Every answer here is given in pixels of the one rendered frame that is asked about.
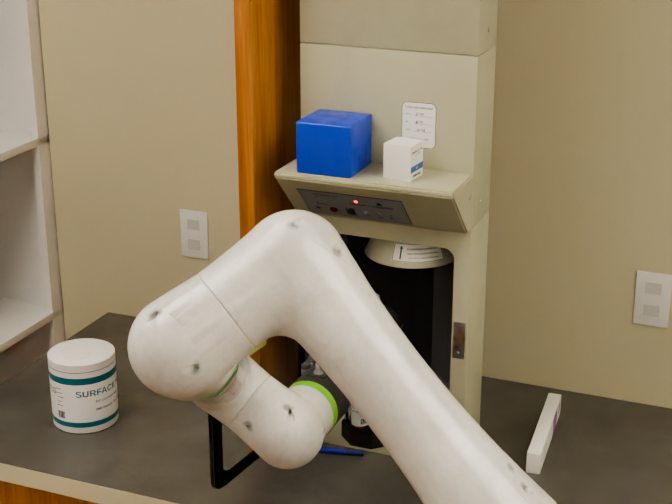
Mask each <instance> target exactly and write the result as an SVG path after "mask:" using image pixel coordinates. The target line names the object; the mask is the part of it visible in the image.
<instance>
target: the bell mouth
mask: <svg viewBox="0 0 672 504"><path fill-rule="evenodd" d="M365 254H366V256H367V257H368V258H370V259H371V260H373V261H375V262H377V263H379V264H382V265H386V266H390V267H396V268H405V269H425V268H434V267H439V266H443V265H447V264H449V263H452V262H453V261H454V256H453V254H452V253H451V251H449V250H448V249H446V248H441V247H434V246H426V245H419V244H412V243H404V242H397V241H389V240H382V239H375V238H370V240H369V242H368V244H367V246H366V248H365Z"/></svg>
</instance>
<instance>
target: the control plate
mask: <svg viewBox="0 0 672 504"><path fill-rule="evenodd" d="M296 189H297V191H298V192H299V194H300V196H301V197H302V199H303V200H304V202H305V204H306V205H307V207H308V209H309V210H310V212H315V213H323V214H330V215H338V216H346V217H353V218H361V219H369V220H377V221H384V222H392V223H400V224H407V225H412V223H411V221H410V218H409V216H408V214H407V212H406V210H405V208H404V206H403V204H402V201H395V200H387V199H379V198H371V197H363V196H355V195H347V194H338V193H330V192H322V191H314V190H306V189H298V188H296ZM353 200H357V201H358V202H359V203H354V202H353ZM376 203H380V204H382V206H377V205H376ZM315 206H320V207H321V209H318V208H316V207H315ZM330 207H335V208H337V209H338V211H337V212H332V211H331V210H330ZM345 207H346V208H354V210H355V212H356V214H357V215H351V214H348V212H347V211H346V209H345ZM364 211H366V212H368V214H367V215H364V213H363V212H364ZM376 213H380V214H381V216H380V217H377V214H376ZM389 215H394V216H395V217H393V219H391V218H390V216H389Z"/></svg>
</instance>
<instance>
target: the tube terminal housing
mask: <svg viewBox="0 0 672 504"><path fill-rule="evenodd" d="M495 61H496V45H494V46H492V47H491V48H489V49H488V50H486V51H485V52H483V53H482V54H480V55H479V56H472V55H459V54H446V53H434V52H421V51H408V50H395V49H382V48H369V47H356V46H343V45H330V44H317V43H304V42H302V43H300V82H301V119H302V118H304V117H305V116H307V115H309V114H311V113H313V112H314V111H316V110H318V109H328V110H338V111H348V112H358V113H369V114H371V115H372V140H371V163H375V164H383V155H384V143H385V142H387V141H389V140H391V139H393V138H395V137H401V122H402V101H411V102H422V103H433V104H437V113H436V149H435V150H431V149H423V169H429V170H438V171H446V172H455V173H464V174H472V176H473V197H472V222H471V230H470V231H469V232H467V233H466V234H465V233H458V232H450V231H442V230H434V229H427V228H419V227H411V226H404V225H396V224H388V223H381V222H373V221H365V220H358V219H350V218H342V217H335V216H327V215H319V214H317V215H319V216H321V217H322V218H324V219H325V220H327V221H328V222H329V223H330V224H331V225H332V226H333V227H334V228H335V229H336V230H337V232H338V233H339V234H345V235H352V236H360V237H367V238H375V239H382V240H389V241H397V242H404V243H412V244H419V245H426V246H434V247H441V248H446V249H448V250H449V251H451V253H452V254H453V256H454V277H453V306H452V335H451V364H450V393H451V394H452V395H453V396H454V397H455V398H456V400H457V401H458V402H459V403H460V404H461V405H462V407H463V408H464V409H465V410H466V411H467V412H468V413H469V415H470V416H471V417H472V418H473V419H474V420H475V421H476V422H477V423H478V425H479V426H480V404H481V382H482V359H483V336H484V314H485V291H486V268H487V245H488V223H489V197H490V174H491V152H492V129H493V106H494V84H495ZM454 322H461V323H466V330H465V356H464V359H458V358H453V328H454ZM344 415H345V414H344ZM344 415H343V417H342V418H341V419H340V420H339V421H338V422H337V423H336V425H335V426H334V427H333V428H332V429H331V430H330V431H329V432H328V434H327V435H326V437H325V438H324V441H323V442H325V443H330V444H335V445H340V446H345V447H350V448H355V449H360V450H365V451H369V452H374V453H379V454H384V455H389V456H391V455H390V454H389V452H388V451H387V450H386V448H385V447H380V448H376V449H366V448H361V447H356V446H351V445H350V444H349V443H348V442H347V441H346V440H345V439H344V438H343V436H342V434H341V430H342V420H343V419H344Z"/></svg>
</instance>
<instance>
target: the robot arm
mask: <svg viewBox="0 0 672 504"><path fill-rule="evenodd" d="M198 274H199V275H198ZM198 274H196V275H195V276H193V277H191V278H190V279H188V280H187V281H185V282H183V283H182V284H180V285H179V286H177V287H175V288H174V289H172V290H171V291H169V292H167V293H166V294H164V295H162V296H161V297H159V298H158V299H156V300H154V301H153V302H151V303H150V304H148V305H147V306H146V307H145V308H144V309H143V310H142V311H141V312H140V313H139V314H138V316H137V317H136V319H135V320H134V322H133V324H132V326H131V329H130V332H129V336H128V345H127V349H128V357H129V361H130V364H131V367H132V369H133V371H134V373H135V374H136V376H137V377H138V379H139V380H140V381H141V382H142V383H143V384H144V385H145V386H146V387H148V388H149V389H150V390H152V391H153V392H155V393H157V394H160V395H162V396H165V397H168V398H171V399H176V400H181V401H192V402H193V403H194V404H195V405H196V406H198V407H199V408H200V409H202V410H203V411H205V412H207V413H208V414H210V415H211V416H213V417H214V418H216V419H217V420H218V421H220V422H221V423H223V424H224V425H225V426H227V427H228V428H229V429H231V430H232V431H233V432H234V433H235V434H237V435H238V436H239V437H240V438H241V439H242V440H243V441H244V442H245V443H246V444H247V445H248V446H249V447H250V448H251V449H252V450H254V451H255V452H256V453H257V454H258V455H259V456H260V457H261V458H262V459H263V460H264V461H265V462H266V463H268V464H269V465H271V466H273V467H276V468H280V469H295V468H299V467H301V466H304V465H306V464H307V463H309V462H310V461H311V460H312V459H313V458H314V457H315V456H316V455H317V454H318V452H319V451H320V449H321V447H322V444H323V441H324V438H325V437H326V435H327V434H328V432H329V431H330V430H331V429H332V428H333V427H334V426H335V425H336V423H337V422H338V421H339V420H340V419H341V418H342V417H343V415H344V414H345V413H346V412H347V410H348V408H349V405H350V403H351V404H352V405H353V406H354V408H355V409H356V410H357V411H358V413H359V414H360V415H361V416H362V418H363V419H364V420H365V422H366V423H367V424H368V426H369V427H370V428H371V429H372V431H373V432H374V433H375V435H376V436H377V437H378V439H379V440H380V442H381V443H382V444H383V446H384V447H385V448H386V450H387V451H388V452H389V454H390V455H391V457H392V458H393V460H394V461H395V462H396V464H397V465H398V467H399V468H400V469H401V471H402V472H403V474H404V475H405V477H406V478H407V480H408V481H409V483H410V484H411V486H412V487H413V489H414V490H415V492H416V493H417V495H418V496H419V498H420V499H421V501H422V502H423V504H557V503H556V502H555V501H554V500H553V499H552V498H551V497H550V496H549V495H548V494H547V493H546V492H545V491H544V490H543V489H542V488H541V487H540V486H539V485H538V484H537V483H535V482H534V481H533V480H532V479H531V478H530V477H529V476H528V475H527V474H526V473H525V472H524V471H523V470H522V469H521V468H520V467H519V466H518V465H517V464H516V463H515V462H514V461H513V460H512V459H511V458H510V457H509V456H508V455H507V454H506V453H505V452H504V451H503V450H502V449H501V448H500V447H499V446H498V445H497V444H496V443H495V442H494V441H493V440H492V439H491V438H490V436H489V435H488V434H487V433H486V432H485V431H484V430H483V429H482V428H481V427H480V426H479V425H478V423H477V422H476V421H475V420H474V419H473V418H472V417H471V416H470V415H469V413H468V412H467V411H466V410H465V409H464V408H463V407H462V405H461V404H460V403H459V402H458V401H457V400H456V398H455V397H454V396H453V395H452V394H451V393H450V391H449V390H448V389H447V388H446V387H445V385H444V384H443V383H442V382H441V381H440V379H439V378H438V377H437V376H436V374H435V373H434V372H433V371H432V369H431V368H430V367H429V366H428V364H427V363H426V362H425V361H424V359H423V358H422V357H421V355H420V354H419V353H418V352H417V350H416V349H415V348H414V346H413V345H412V344H411V342H410V341H409V340H408V338H407V337H406V336H405V334H404V333H403V332H402V330H401V329H400V328H399V326H398V325H397V323H396V322H395V321H394V319H393V318H392V316H391V315H390V314H389V312H388V311H387V309H386V308H385V306H384V305H383V303H382V302H381V300H380V299H379V298H378V296H377V295H376V293H375V292H374V290H373V289H372V287H371V286H370V284H369V283H368V281H367V279H366V277H365V276H364V274H363V272H362V271H361V269H360V268H359V266H358V264H357V263H356V261H355V260H354V258H353V256H352V255H351V253H350V251H349V250H348V248H347V246H346V245H345V243H344V241H343V240H342V238H341V236H340V235H339V233H338V232H337V230H336V229H335V228H334V227H333V226H332V225H331V224H330V223H329V222H328V221H327V220H325V219H324V218H322V217H321V216H319V215H317V214H315V213H312V212H309V211H304V210H295V209H294V210H284V211H280V212H277V213H274V214H272V215H270V216H268V217H266V218H265V219H263V220H262V221H261V222H259V223H258V224H257V225H256V226H255V227H254V228H253V229H252V230H251V231H250V232H249V233H247V234H246V235H245V236H244V237H243V238H242V239H241V240H239V241H238V242H237V243H236V244H235V245H234V246H232V247H231V248H230V249H229V250H228V251H226V252H225V253H224V254H223V255H221V256H220V257H219V258H217V259H216V260H215V261H214V262H212V263H211V264H210V265H208V266H207V267H206V268H204V269H203V270H202V271H200V272H199V273H198ZM201 278H202V279H201ZM204 282H205V283H204ZM207 286H208V287H209V288H208V287H207ZM211 291H212V292H211ZM214 295H215V296H214ZM217 299H218V300H217ZM221 304H222V305H221ZM224 308H225V309H224ZM227 312H228V313H227ZM234 321H235V322H234ZM237 325H238V326H237ZM240 329H241V330H240ZM244 334H245V335H244ZM273 336H287V337H290V338H292V339H294V340H296V341H297V342H298V343H299V344H300V345H301V346H302V347H303V348H304V349H305V350H306V351H307V352H308V354H309V356H308V358H307V360H306V361H305V362H303V363H302V364H301V376H300V377H299V378H298V379H297V380H296V381H295V382H294V383H293V384H292V385H291V386H290V387H289V388H288V387H286V386H285V385H283V384H282V383H280V382H279V381H278V380H276V379H275V378H274V377H272V376H271V375H270V374H269V373H267V372H266V371H265V370H264V369H263V368H262V367H261V366H259V365H258V364H257V363H256V362H255V361H254V360H253V359H252V358H251V357H250V356H249V355H248V354H249V353H250V352H251V351H252V350H253V349H254V347H257V346H258V345H259V344H261V343H262V342H263V341H265V340H266V339H268V338H270V337H273ZM247 338H248V339H247ZM250 342H251V343H252V344H251V343H250ZM253 346H254V347H253Z"/></svg>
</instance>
